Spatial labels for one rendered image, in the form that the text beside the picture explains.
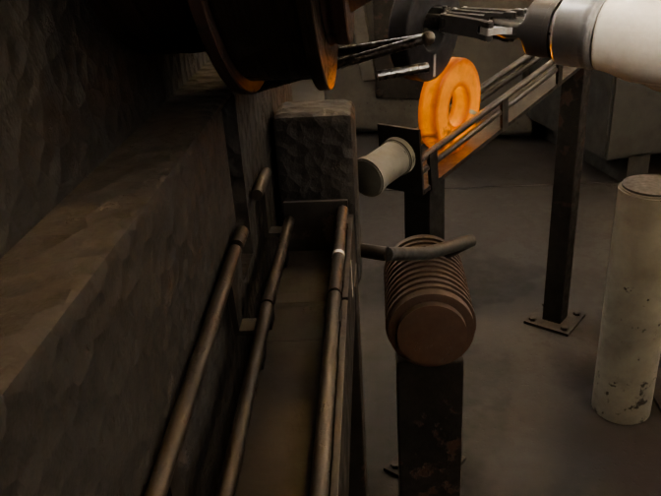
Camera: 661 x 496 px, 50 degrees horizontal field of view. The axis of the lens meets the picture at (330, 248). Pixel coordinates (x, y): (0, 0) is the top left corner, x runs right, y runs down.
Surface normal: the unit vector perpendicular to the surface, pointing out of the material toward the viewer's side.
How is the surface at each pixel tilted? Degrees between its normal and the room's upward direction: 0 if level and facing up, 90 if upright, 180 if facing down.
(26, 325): 0
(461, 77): 90
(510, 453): 0
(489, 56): 90
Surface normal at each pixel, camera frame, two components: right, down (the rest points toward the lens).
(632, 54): -0.62, 0.52
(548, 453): -0.06, -0.90
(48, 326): 0.33, -0.84
